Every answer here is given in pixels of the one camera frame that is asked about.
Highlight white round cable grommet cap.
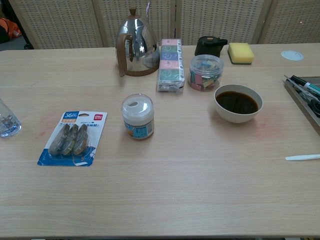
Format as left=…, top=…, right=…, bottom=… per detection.
left=280, top=49, right=305, bottom=61

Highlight clear plastic bottle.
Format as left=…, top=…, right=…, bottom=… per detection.
left=0, top=97, right=23, bottom=138

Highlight black scissors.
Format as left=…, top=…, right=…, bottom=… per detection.
left=305, top=97, right=320, bottom=115

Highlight small round tin can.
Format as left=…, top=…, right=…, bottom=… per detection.
left=121, top=93, right=155, bottom=140

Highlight blue tape roll blister pack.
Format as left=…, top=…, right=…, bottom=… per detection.
left=37, top=110, right=108, bottom=168

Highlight black tripod stand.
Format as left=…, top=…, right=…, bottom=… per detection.
left=22, top=33, right=35, bottom=50

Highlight clear jar of binder clips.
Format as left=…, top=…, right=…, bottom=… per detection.
left=188, top=54, right=225, bottom=92

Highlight white cup of black liquid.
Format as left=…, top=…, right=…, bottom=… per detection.
left=213, top=84, right=264, bottom=124

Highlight rectangular steel tray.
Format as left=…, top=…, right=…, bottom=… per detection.
left=284, top=76, right=320, bottom=131

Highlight yellow sponge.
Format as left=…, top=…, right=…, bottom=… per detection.
left=227, top=42, right=256, bottom=65

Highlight green white marker pen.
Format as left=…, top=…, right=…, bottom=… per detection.
left=291, top=74, right=320, bottom=93

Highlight small black teapot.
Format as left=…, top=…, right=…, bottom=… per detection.
left=194, top=35, right=229, bottom=58

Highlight long tea box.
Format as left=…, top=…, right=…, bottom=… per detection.
left=156, top=38, right=186, bottom=94

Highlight orange black bag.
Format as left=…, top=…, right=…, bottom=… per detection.
left=0, top=17, right=22, bottom=45

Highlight steel gooseneck kettle wooden handle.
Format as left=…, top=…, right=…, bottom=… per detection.
left=115, top=1, right=161, bottom=78

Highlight white plastic stick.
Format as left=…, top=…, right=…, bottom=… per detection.
left=285, top=154, right=320, bottom=161

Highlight wooden woven folding screen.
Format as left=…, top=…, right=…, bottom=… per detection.
left=8, top=0, right=320, bottom=50

